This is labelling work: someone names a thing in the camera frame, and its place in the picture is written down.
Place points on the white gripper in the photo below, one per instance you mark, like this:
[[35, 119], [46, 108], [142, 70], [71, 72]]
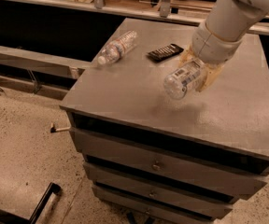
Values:
[[213, 46]]

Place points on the blue labelled plastic bottle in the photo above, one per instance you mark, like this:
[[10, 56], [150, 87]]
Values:
[[190, 76]]

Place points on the clear water bottle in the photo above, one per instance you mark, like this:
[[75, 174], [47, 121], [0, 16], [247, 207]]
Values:
[[117, 48]]

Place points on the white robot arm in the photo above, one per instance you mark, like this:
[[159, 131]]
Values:
[[218, 37]]

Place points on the grey drawer cabinet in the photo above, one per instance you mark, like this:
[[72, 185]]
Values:
[[227, 124]]

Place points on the top grey drawer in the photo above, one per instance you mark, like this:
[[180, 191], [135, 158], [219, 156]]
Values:
[[166, 168]]

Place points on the grey drawer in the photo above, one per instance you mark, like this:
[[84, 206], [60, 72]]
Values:
[[146, 207], [166, 168], [154, 192]]

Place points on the middle grey drawer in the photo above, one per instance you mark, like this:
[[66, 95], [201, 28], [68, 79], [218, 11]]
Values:
[[154, 192]]

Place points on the bottom grey drawer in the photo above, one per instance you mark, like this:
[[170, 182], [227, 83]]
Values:
[[146, 207]]

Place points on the grey bench beam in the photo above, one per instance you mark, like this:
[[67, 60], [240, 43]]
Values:
[[44, 63]]

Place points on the grey metal rail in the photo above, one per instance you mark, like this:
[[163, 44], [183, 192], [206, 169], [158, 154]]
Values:
[[125, 12]]

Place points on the side cabinet handle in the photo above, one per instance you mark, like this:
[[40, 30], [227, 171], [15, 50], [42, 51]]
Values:
[[54, 129]]

